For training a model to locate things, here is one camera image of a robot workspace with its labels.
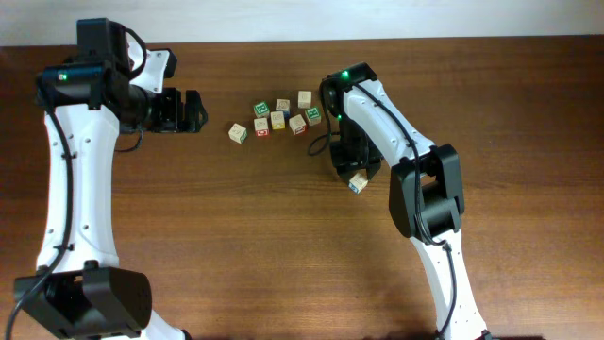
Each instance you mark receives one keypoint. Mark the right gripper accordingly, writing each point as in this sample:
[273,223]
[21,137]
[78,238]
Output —
[367,161]

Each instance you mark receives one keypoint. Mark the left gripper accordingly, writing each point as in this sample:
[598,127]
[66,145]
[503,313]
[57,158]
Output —
[174,120]

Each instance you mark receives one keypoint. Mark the wooden block yellow side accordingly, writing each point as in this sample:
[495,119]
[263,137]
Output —
[277,119]

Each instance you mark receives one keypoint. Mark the wooden block red edge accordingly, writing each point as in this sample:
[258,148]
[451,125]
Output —
[297,124]

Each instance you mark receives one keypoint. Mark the wooden block blue side snail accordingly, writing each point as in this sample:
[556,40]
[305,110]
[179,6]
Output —
[284,106]

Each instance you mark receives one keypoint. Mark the wooden block red side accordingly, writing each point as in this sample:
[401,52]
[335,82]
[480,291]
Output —
[261,127]

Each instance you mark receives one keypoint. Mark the green R letter block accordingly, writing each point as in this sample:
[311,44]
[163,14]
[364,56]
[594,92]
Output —
[261,109]

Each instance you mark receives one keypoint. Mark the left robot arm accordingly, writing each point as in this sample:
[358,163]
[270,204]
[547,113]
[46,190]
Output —
[113,85]

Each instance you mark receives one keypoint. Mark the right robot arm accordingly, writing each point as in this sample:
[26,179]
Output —
[426,196]

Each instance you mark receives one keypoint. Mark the wooden block green side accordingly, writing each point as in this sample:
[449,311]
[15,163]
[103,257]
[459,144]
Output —
[237,133]

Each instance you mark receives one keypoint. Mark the plain wooden block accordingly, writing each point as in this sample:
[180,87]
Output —
[304,99]

